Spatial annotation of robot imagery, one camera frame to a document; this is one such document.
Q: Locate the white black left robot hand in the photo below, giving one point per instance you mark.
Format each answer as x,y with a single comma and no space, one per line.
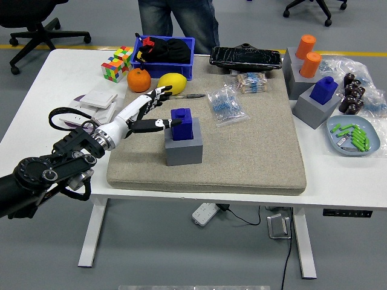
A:
127,116

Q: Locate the blue square seal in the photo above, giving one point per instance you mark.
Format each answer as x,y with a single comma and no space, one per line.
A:
323,92
182,128

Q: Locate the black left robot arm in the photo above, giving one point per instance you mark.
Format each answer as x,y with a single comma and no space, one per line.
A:
45,172

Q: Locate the grey cube seal holder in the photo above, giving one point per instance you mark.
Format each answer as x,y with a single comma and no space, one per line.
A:
184,154
311,114
299,87
288,60

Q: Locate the orange cylinder seal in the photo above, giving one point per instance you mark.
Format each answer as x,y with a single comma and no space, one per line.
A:
305,46
310,65

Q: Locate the orange fruit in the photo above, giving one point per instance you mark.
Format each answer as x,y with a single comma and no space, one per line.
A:
139,81

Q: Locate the large colourful puzzle cube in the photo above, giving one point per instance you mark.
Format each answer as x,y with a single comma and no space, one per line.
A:
114,71

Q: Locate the yellow lemon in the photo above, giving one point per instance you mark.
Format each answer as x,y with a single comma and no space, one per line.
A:
176,81

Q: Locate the small colourful puzzle cube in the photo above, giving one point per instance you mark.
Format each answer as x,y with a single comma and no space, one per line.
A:
123,54

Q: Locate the blue plastic bin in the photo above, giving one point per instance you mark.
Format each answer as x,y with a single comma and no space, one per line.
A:
169,70

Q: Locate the black silver pen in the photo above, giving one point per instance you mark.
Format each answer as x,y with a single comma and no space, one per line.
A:
190,96

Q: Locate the clear bag of blue resistors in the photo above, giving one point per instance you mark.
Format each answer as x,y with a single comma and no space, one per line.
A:
226,105

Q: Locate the person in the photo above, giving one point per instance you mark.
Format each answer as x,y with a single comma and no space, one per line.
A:
157,18

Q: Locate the white table leg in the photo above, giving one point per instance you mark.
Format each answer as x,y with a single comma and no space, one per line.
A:
93,232
305,247

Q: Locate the grey-brown fabric mat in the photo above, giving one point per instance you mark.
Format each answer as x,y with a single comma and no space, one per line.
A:
242,157

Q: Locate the white power strip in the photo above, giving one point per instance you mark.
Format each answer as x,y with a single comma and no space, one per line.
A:
205,214

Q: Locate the black office chair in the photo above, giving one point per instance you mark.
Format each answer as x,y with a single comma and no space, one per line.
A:
320,7
36,30

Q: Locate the taped resistor bundle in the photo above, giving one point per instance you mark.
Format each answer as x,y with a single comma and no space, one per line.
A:
251,83

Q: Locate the black rear-view mirror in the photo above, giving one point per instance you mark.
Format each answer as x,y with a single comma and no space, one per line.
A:
245,59

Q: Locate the silver metal stand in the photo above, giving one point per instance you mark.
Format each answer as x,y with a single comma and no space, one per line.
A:
278,226

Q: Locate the green cylinder cell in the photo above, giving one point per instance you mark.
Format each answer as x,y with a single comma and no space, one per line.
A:
343,133
357,127
335,128
366,145
359,137
361,132
347,127
359,144

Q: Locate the silver usb stick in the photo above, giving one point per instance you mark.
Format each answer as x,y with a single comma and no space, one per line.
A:
344,141

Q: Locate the dark brown capacitor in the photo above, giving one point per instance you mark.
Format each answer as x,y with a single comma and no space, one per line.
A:
354,108
360,92
346,103
350,90
349,80
356,84

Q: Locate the crumpled clear plastic bag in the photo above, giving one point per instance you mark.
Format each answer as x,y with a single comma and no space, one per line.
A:
376,104
341,68

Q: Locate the black table control panel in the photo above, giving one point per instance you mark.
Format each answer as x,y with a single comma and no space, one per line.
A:
347,213

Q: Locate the blue-grey shallow tray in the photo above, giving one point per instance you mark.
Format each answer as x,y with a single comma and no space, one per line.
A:
370,133

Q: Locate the white wall switch plate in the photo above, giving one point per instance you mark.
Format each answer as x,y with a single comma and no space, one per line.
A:
98,99

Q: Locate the white wall socket plate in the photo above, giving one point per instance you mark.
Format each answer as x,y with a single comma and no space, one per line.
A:
74,118

